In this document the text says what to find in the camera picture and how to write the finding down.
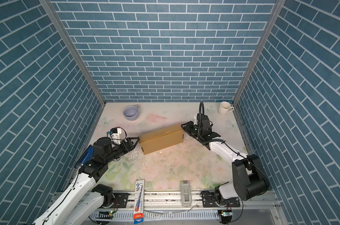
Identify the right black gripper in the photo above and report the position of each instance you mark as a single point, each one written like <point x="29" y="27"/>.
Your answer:
<point x="188" y="128"/>

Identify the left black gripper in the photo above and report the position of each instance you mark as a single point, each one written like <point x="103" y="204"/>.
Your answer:
<point x="129" y="145"/>

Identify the brown cardboard box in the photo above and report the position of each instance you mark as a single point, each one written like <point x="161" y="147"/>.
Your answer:
<point x="161" y="139"/>

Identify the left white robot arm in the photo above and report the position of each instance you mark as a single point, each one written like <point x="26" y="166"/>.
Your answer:
<point x="84" y="195"/>

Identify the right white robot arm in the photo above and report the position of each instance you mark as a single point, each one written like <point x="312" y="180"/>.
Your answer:
<point x="248" y="177"/>

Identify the blue stapler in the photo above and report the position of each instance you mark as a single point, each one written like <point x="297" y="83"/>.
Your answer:
<point x="85" y="157"/>

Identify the white ceramic mug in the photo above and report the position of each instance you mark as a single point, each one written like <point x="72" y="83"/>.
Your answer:
<point x="225" y="108"/>

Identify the grey white remote device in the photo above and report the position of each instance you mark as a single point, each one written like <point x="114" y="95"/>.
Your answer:
<point x="186" y="195"/>

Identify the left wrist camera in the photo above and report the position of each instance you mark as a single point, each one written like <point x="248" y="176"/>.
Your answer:
<point x="115" y="135"/>

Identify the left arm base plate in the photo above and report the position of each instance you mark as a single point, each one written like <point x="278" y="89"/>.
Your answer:
<point x="120" y="200"/>

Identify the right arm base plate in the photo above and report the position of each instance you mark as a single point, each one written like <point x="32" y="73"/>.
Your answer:
<point x="212" y="200"/>

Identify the aluminium front rail frame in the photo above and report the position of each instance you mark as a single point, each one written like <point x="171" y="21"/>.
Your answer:
<point x="166" y="206"/>

